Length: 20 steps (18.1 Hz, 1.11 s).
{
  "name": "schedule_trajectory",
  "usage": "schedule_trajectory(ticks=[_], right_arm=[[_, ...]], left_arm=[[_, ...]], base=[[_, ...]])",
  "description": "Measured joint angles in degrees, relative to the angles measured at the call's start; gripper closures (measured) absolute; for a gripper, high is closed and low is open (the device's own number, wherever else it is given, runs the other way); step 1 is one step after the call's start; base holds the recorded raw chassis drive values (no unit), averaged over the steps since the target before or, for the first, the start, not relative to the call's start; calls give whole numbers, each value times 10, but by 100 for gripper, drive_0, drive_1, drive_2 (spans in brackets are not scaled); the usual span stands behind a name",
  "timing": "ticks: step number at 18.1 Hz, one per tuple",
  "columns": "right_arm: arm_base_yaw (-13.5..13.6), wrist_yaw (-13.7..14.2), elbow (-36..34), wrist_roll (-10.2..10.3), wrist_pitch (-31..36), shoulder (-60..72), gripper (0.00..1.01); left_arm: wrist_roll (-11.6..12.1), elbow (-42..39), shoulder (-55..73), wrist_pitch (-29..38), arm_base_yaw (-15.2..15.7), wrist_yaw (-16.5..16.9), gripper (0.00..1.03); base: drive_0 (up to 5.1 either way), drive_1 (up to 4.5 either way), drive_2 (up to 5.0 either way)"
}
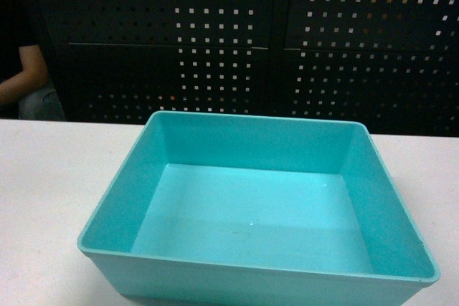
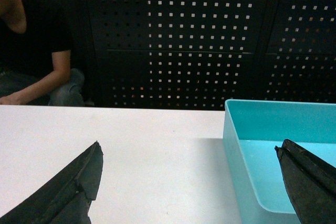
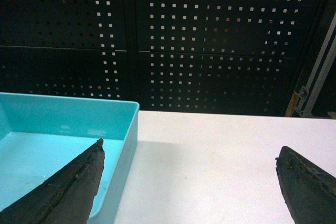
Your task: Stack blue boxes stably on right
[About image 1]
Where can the black perforated panel left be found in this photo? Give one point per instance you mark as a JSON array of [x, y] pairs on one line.
[[119, 61]]

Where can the black perforated panel right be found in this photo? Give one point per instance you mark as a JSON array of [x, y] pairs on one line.
[[389, 64]]

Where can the person's bare forearm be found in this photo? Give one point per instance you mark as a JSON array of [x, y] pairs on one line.
[[33, 76]]

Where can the teal plastic box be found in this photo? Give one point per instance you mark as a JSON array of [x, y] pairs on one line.
[[252, 210]]

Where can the black perforated panel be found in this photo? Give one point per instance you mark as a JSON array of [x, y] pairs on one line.
[[119, 61], [389, 64]]

